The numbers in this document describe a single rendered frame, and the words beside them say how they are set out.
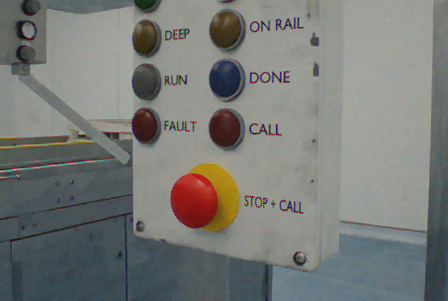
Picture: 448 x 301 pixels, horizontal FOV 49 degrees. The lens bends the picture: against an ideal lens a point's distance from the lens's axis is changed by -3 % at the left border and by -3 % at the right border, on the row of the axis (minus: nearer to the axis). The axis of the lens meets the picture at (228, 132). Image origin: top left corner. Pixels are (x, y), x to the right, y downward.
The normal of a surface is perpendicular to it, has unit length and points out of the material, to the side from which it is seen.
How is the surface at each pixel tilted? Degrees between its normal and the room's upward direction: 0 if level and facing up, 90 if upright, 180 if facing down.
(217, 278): 90
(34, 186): 90
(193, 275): 90
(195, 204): 91
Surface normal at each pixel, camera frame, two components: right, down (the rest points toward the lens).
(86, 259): 0.83, 0.04
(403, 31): -0.56, 0.04
